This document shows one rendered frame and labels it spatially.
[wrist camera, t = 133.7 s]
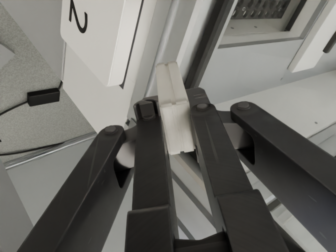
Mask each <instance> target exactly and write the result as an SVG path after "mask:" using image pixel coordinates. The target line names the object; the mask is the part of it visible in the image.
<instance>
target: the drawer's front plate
mask: <svg viewBox="0 0 336 252"><path fill-rule="evenodd" d="M70 3H71V0H62V10H61V24H60V34H61V37H62V38H63V40H64V41H65V42H66V43H67V44H68V45H69V46H70V47H71V49H72V50H73V51H74V52H75V53H76V54H77V55H78V56H79V58H80V59H81V60H82V61H83V62H84V63H85V64H86V66H87V67H88V68H89V69H90V70H91V71H92V72H93V73H94V75H95V76H96V77H97V78H98V79H99V80H100V81H101V82H102V84H103V85H104V86H106V87H110V86H116V85H121V84H122V83H123V81H124V76H125V72H126V68H127V63H128V59H129V55H130V50H131V46H132V42H133V37H134V33H135V29H136V24H137V20H138V16H139V11H140V7H141V3H142V0H73V3H74V7H75V11H76V14H77V18H78V22H79V25H80V26H81V28H83V27H84V25H85V12H86V13H87V28H86V31H85V33H81V32H80V31H79V29H78V26H77V23H76V19H75V15H74V11H73V9H72V15H71V22H70V21H69V15H70Z"/></svg>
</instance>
